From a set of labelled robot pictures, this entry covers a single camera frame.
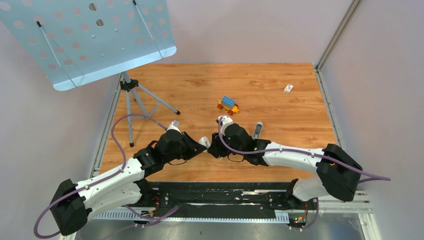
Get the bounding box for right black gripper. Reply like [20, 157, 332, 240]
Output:
[207, 130, 246, 159]

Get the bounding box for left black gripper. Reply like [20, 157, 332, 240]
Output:
[164, 131, 206, 164]

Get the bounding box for small white stapler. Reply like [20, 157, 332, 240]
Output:
[198, 136, 211, 152]

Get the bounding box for grey white stapler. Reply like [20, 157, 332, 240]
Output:
[252, 121, 264, 140]

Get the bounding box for white staple box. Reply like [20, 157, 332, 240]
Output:
[283, 84, 294, 94]

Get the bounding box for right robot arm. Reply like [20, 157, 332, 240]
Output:
[207, 123, 363, 209]

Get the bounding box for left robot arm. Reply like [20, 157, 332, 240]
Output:
[50, 129, 211, 236]

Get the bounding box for toy brick car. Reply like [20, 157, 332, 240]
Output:
[217, 96, 240, 116]

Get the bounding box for blue perforated music stand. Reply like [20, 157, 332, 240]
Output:
[0, 0, 177, 146]

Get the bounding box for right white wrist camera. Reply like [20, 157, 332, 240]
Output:
[216, 114, 234, 135]

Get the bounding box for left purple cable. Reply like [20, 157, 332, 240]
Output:
[33, 113, 169, 240]

